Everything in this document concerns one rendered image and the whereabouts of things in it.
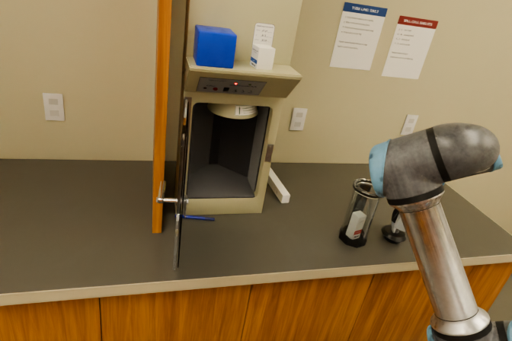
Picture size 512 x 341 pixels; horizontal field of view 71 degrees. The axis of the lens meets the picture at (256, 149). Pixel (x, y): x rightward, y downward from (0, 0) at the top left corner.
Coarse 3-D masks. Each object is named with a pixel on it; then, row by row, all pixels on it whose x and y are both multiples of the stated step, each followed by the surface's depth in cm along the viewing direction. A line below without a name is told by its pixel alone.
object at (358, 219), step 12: (360, 180) 125; (372, 192) 126; (360, 204) 121; (372, 204) 120; (348, 216) 126; (360, 216) 122; (372, 216) 123; (348, 228) 126; (360, 228) 124; (360, 240) 127
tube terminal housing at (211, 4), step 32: (192, 0) 97; (224, 0) 99; (256, 0) 101; (288, 0) 103; (192, 32) 101; (288, 32) 107; (288, 64) 112; (192, 96) 109; (224, 96) 112; (256, 96) 115; (256, 192) 136
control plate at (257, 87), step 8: (200, 80) 100; (208, 80) 100; (216, 80) 100; (224, 80) 100; (232, 80) 101; (240, 80) 101; (200, 88) 104; (208, 88) 105; (232, 88) 106; (240, 88) 106; (248, 88) 106; (256, 88) 107
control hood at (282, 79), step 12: (192, 60) 99; (192, 72) 96; (204, 72) 96; (216, 72) 96; (228, 72) 97; (240, 72) 98; (252, 72) 99; (264, 72) 100; (276, 72) 101; (288, 72) 104; (192, 84) 102; (276, 84) 105; (288, 84) 106; (264, 96) 112; (276, 96) 113
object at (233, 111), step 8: (208, 104) 124; (216, 104) 119; (224, 104) 118; (232, 104) 117; (216, 112) 119; (224, 112) 118; (232, 112) 117; (240, 112) 118; (248, 112) 120; (256, 112) 124
